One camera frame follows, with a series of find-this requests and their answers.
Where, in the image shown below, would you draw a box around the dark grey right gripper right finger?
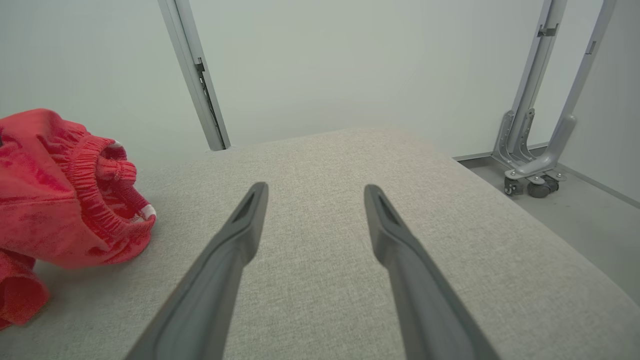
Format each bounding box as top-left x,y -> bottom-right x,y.
363,183 -> 501,360

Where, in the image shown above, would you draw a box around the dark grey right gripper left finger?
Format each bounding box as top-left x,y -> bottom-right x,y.
125,181 -> 270,360

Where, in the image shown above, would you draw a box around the red shorts with white stripe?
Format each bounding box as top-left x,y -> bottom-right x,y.
0,108 -> 157,331

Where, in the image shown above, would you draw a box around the large black caster wheel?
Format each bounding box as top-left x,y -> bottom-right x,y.
527,176 -> 561,199

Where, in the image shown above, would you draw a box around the grey metal partition post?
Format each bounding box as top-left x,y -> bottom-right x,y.
158,0 -> 232,152

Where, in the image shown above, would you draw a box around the grey post with bracket foot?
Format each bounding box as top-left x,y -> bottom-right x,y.
491,0 -> 569,171

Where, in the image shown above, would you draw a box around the grey post with curved foot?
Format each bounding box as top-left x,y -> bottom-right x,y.
504,0 -> 617,181

